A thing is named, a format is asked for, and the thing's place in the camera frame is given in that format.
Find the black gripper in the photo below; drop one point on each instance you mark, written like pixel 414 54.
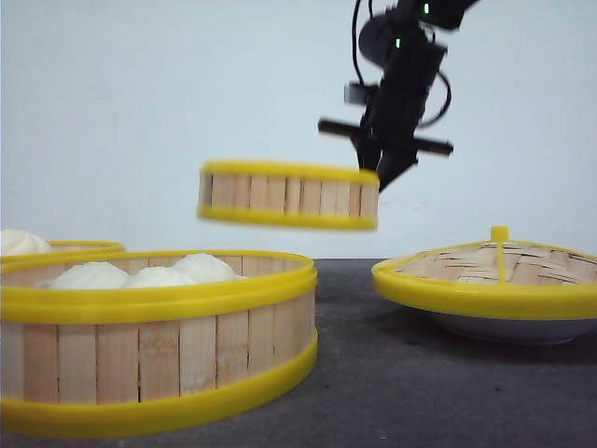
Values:
pixel 384 139

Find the bamboo steamer basket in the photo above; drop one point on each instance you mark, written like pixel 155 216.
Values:
pixel 289 194
pixel 64 248
pixel 94 364

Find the woven bamboo steamer lid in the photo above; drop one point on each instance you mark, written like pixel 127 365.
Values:
pixel 499 278

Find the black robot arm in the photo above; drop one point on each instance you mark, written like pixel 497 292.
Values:
pixel 407 20

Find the white ceramic plate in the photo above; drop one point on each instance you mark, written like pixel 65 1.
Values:
pixel 525 332

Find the right front white bun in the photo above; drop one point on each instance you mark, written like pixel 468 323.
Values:
pixel 203 268

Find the white bun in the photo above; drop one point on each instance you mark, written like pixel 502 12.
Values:
pixel 20 243
pixel 90 275
pixel 203 268
pixel 158 276

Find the middle front white bun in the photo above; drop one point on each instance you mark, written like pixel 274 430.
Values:
pixel 158 276

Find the left front white bun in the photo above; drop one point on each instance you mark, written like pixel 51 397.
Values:
pixel 90 275

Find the white bun rear left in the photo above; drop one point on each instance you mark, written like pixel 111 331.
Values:
pixel 20 243

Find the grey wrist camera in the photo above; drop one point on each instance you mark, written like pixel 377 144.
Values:
pixel 355 94

